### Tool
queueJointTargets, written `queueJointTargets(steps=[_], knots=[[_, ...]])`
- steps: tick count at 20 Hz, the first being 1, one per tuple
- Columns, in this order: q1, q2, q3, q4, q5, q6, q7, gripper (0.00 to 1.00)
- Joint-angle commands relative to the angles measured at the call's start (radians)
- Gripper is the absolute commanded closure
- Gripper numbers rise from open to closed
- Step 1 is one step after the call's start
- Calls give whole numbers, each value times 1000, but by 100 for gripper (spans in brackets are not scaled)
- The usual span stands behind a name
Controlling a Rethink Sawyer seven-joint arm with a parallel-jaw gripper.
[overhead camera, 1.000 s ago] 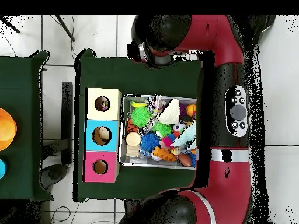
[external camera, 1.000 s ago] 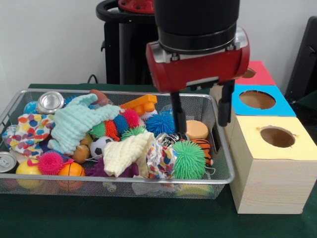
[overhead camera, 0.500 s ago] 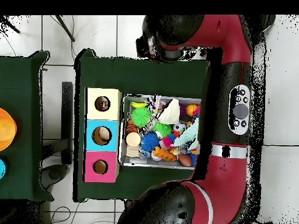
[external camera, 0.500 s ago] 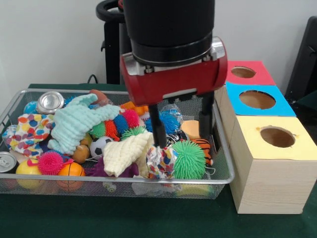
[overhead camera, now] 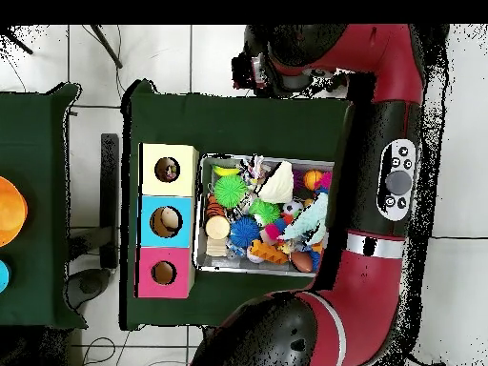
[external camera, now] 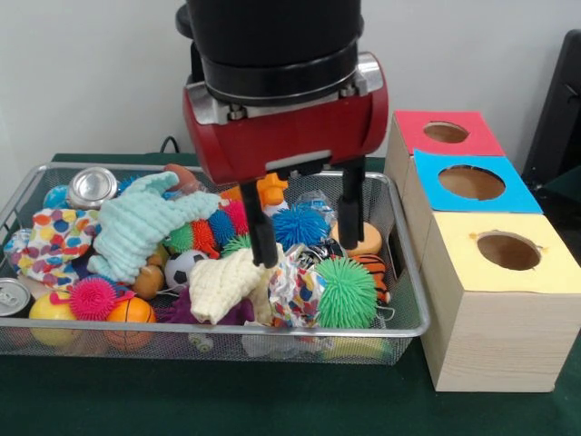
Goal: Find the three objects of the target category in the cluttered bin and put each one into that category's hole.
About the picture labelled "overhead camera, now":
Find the white patterned cloth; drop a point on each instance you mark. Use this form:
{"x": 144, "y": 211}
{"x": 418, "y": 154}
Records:
{"x": 255, "y": 169}

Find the small polka-dot cloth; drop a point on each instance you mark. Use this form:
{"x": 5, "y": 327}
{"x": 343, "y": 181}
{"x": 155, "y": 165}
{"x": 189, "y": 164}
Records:
{"x": 167, "y": 170}

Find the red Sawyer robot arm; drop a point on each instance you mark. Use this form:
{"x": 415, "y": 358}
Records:
{"x": 374, "y": 290}

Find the wooden box with three holes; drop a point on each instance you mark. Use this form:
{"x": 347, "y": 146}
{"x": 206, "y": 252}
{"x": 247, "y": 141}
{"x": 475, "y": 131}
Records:
{"x": 146, "y": 229}

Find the clear mesh bin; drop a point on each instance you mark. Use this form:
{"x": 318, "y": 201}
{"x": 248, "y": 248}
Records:
{"x": 221, "y": 263}

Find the cream yellow cloth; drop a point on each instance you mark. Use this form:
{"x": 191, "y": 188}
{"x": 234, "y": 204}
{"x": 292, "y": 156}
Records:
{"x": 278, "y": 185}

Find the green spiky ball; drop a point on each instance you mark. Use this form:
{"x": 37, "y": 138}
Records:
{"x": 229, "y": 191}

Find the small orange basketball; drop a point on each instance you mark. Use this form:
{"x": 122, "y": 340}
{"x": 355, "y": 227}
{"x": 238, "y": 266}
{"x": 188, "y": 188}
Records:
{"x": 313, "y": 179}

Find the small soccer ball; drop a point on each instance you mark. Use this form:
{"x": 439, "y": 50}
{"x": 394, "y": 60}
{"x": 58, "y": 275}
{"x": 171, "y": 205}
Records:
{"x": 293, "y": 208}

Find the black tripod leg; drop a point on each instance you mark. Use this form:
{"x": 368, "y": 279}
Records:
{"x": 107, "y": 46}
{"x": 17, "y": 41}

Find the mint green cloth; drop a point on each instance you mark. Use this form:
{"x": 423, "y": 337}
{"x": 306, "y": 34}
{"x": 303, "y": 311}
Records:
{"x": 311, "y": 217}

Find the tan round wooden block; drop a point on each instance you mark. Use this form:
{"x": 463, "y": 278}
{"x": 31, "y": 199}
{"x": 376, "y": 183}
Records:
{"x": 217, "y": 227}

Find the blue spiky ball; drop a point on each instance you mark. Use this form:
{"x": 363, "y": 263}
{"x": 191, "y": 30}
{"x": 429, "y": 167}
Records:
{"x": 245, "y": 232}

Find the orange plastic toy brick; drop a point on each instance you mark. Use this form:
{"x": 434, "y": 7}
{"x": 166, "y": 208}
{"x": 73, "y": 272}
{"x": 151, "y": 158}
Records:
{"x": 268, "y": 252}

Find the grey round base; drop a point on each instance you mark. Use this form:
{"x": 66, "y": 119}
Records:
{"x": 88, "y": 286}

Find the orange plastic bowl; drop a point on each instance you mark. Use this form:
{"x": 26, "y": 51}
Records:
{"x": 11, "y": 211}

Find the dark green side tablecloth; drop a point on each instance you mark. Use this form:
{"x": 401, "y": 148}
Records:
{"x": 46, "y": 267}

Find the blue plastic bowl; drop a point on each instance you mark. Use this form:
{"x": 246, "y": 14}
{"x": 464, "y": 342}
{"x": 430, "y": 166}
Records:
{"x": 4, "y": 276}

